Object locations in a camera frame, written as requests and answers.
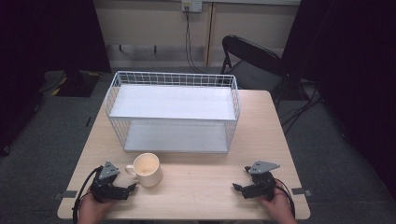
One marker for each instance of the black folding chair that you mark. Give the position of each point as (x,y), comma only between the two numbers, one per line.
(253,60)

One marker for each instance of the dark curtain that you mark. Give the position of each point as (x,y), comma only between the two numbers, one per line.
(37,62)
(351,77)

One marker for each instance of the person's left hand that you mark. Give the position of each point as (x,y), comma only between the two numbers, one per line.
(93,211)

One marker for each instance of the white wall socket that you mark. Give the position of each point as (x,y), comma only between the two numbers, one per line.
(191,5)

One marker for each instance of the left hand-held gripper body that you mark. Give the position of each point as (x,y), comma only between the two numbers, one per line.
(107,183)

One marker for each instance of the black tape strip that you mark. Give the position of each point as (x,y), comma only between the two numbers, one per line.
(301,191)
(67,194)

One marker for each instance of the cream ceramic mug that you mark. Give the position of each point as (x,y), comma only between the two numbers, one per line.
(150,176)

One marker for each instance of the person's right hand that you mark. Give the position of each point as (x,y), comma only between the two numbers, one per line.
(280,208)

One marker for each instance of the black yellow floor stand base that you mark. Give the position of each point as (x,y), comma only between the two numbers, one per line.
(74,82)

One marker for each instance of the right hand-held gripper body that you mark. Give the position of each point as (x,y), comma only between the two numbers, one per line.
(262,186)

